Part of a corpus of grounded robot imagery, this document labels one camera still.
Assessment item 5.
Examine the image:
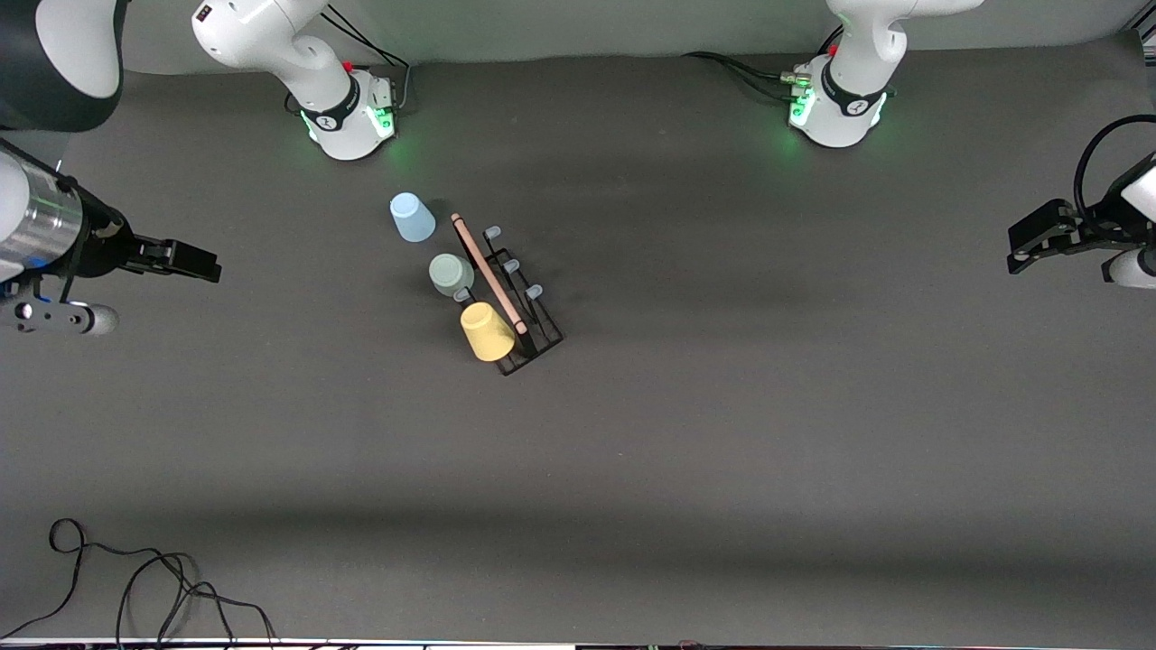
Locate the pale green plastic cup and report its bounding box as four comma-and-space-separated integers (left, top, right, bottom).
429, 254, 476, 300

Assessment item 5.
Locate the black wire cup holder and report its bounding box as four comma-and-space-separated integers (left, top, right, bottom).
450, 212, 565, 377

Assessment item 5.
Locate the yellow plastic cup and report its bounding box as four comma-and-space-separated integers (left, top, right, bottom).
460, 302, 517, 363

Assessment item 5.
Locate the light blue plastic cup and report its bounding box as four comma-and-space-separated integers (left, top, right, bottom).
389, 192, 436, 243

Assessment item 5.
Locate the thin black loose cable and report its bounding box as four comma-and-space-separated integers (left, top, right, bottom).
0, 517, 281, 647

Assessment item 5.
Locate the black right arm base cable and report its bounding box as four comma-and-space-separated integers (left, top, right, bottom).
284, 5, 413, 115

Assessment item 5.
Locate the black arm base cable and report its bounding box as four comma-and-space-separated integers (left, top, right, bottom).
284, 5, 413, 115
682, 23, 845, 100

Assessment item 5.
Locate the black left arm base cable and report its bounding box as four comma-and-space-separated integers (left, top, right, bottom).
682, 23, 845, 100

